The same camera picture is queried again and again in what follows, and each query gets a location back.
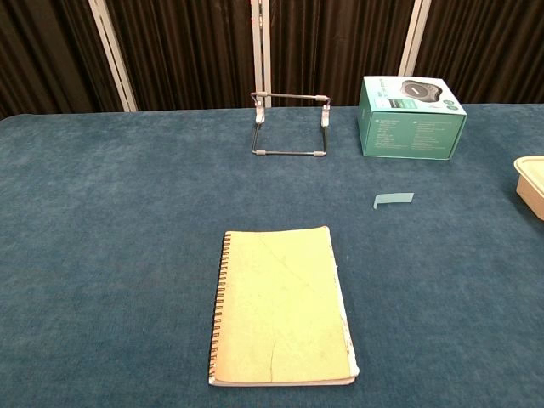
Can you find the green speaker product box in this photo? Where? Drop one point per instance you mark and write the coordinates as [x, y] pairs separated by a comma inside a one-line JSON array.
[[408, 136]]

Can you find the blue table cloth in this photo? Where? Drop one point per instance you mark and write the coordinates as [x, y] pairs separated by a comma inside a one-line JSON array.
[[106, 234]]

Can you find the small light blue card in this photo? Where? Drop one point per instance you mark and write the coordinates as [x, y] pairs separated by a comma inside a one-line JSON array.
[[395, 198]]

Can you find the white partition frame post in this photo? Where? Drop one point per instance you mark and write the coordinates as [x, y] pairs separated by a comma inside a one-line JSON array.
[[260, 42], [414, 38], [112, 55]]

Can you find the black pleated curtain panel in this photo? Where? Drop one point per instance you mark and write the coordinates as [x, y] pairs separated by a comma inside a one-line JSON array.
[[47, 55], [183, 51], [336, 47], [489, 47]]

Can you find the yellow spiral notebook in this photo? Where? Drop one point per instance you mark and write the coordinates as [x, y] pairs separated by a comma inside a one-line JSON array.
[[280, 306]]

